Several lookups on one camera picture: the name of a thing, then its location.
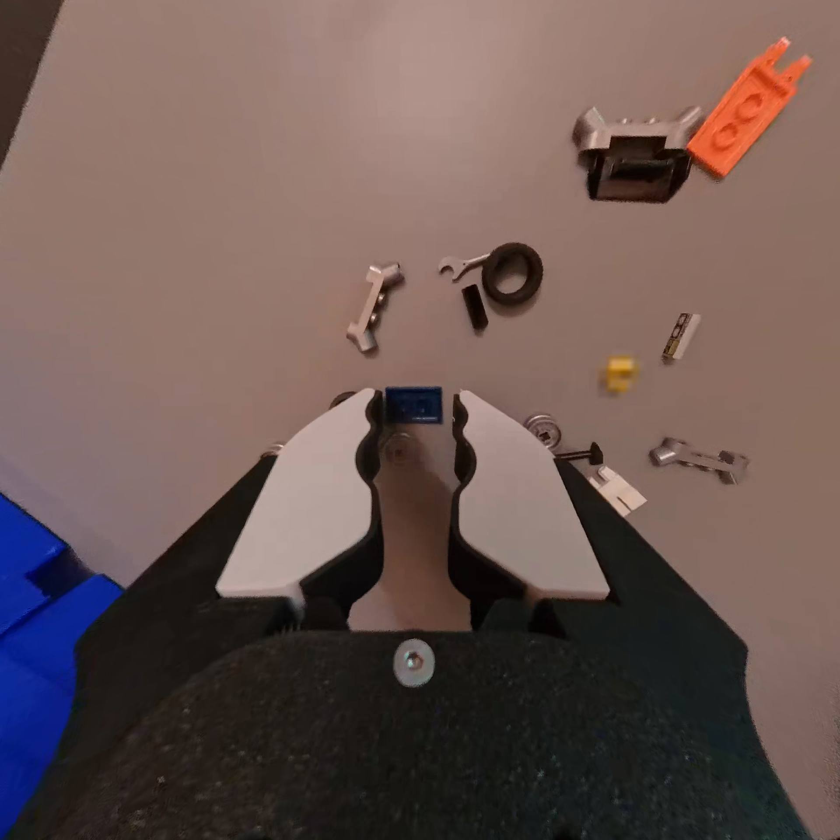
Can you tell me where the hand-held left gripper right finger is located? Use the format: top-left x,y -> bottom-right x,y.
449,390 -> 611,605

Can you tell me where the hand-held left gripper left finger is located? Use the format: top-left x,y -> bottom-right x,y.
214,390 -> 384,602

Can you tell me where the blue lego piece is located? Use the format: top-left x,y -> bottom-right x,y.
384,385 -> 445,426

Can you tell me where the white small lego piece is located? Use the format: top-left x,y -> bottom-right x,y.
584,465 -> 649,517

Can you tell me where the yellow grey lego piece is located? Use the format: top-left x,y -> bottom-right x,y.
600,353 -> 639,396

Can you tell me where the grey bumpy lego piece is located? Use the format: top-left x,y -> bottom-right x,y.
344,262 -> 405,354
649,436 -> 753,488

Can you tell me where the black lego tire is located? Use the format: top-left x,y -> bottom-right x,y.
481,242 -> 544,307

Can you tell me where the orange lego plate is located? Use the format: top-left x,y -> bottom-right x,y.
686,37 -> 813,179

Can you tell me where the black small bar piece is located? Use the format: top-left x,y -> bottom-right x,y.
461,284 -> 490,333

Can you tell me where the grey small wrench piece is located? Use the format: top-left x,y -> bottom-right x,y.
437,252 -> 492,284

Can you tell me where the blue storage bin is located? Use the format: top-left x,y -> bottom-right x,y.
0,490 -> 127,830

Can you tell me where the black grey hinge piece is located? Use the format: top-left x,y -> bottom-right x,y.
574,105 -> 703,206

